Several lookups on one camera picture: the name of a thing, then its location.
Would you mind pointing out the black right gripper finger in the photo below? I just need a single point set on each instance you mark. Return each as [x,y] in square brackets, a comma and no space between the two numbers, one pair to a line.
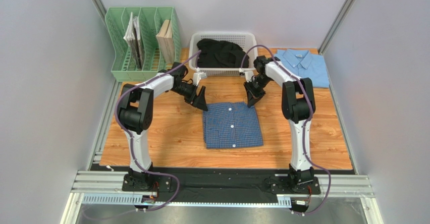
[248,92]
[254,99]

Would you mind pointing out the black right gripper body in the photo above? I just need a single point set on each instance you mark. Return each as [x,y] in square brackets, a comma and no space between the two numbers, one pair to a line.
[254,87]

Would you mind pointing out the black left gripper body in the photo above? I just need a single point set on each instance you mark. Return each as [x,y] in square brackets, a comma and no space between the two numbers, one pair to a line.
[189,92]

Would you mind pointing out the blue checked long sleeve shirt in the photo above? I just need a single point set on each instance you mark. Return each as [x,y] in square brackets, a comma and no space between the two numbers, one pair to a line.
[228,125]

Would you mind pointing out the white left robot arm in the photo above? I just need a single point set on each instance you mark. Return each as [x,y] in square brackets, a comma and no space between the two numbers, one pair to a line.
[134,113]

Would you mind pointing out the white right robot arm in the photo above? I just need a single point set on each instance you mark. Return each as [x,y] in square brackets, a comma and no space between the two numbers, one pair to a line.
[297,106]

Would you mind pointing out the black garment in basket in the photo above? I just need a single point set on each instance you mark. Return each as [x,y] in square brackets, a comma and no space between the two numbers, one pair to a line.
[221,54]

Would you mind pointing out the white plastic basket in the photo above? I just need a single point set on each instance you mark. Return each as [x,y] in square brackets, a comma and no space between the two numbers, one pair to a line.
[244,39]

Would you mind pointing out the folded light blue shirt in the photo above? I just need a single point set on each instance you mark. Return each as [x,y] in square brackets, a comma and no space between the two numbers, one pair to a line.
[305,64]

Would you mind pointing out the tan book in organizer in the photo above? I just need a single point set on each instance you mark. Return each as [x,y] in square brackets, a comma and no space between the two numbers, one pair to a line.
[166,41]

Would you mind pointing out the green plastic file organizer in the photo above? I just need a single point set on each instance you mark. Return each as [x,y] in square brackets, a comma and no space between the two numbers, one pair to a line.
[124,68]

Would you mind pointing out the white papers in organizer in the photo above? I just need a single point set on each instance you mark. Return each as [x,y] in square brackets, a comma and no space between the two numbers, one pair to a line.
[134,40]

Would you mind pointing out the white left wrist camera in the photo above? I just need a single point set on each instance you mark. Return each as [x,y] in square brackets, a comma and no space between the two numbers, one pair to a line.
[197,77]

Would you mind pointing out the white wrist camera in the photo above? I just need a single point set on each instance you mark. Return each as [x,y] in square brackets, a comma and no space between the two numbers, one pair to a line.
[197,77]
[248,74]

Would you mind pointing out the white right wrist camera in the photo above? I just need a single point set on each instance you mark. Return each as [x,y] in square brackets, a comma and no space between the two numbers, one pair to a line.
[248,74]

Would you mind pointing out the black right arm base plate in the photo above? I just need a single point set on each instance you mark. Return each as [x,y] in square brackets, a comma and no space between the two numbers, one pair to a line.
[284,185]

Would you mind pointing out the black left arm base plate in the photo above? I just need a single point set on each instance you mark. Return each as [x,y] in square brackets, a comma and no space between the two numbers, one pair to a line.
[141,182]

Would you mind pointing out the aluminium rail frame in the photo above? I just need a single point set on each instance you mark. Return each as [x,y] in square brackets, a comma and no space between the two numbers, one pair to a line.
[176,140]

